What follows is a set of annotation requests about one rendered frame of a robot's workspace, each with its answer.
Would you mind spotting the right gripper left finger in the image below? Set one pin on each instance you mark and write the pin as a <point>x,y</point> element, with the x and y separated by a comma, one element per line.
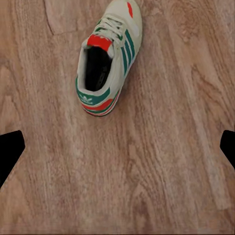
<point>11,147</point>

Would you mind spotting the gym shoe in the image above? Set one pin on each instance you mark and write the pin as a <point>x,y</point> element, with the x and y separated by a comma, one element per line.
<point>107,56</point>

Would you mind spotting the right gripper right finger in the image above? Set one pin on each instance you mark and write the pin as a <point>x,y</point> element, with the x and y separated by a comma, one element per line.
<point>227,145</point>

